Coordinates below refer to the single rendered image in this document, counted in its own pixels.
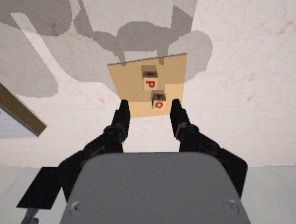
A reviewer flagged tan flat mat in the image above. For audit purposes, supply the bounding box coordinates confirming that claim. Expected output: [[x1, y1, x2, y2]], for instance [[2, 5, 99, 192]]
[[107, 54, 187, 118]]

